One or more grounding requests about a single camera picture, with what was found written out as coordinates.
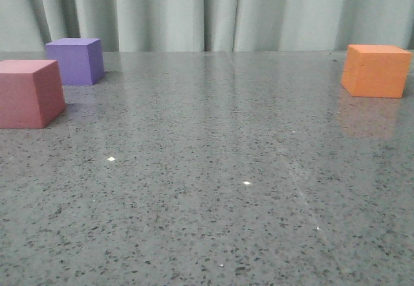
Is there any orange foam cube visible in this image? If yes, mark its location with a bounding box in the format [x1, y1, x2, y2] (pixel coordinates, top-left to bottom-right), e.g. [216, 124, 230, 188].
[341, 44, 412, 98]

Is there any pale green curtain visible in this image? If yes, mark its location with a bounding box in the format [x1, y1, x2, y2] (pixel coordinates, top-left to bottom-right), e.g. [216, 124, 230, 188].
[1, 0, 413, 52]

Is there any purple foam cube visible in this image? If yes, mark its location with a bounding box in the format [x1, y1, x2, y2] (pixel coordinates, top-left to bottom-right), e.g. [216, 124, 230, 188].
[45, 38, 104, 85]

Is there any pink foam cube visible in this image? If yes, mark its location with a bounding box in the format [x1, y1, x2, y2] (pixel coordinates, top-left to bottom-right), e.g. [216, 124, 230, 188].
[1, 60, 65, 129]

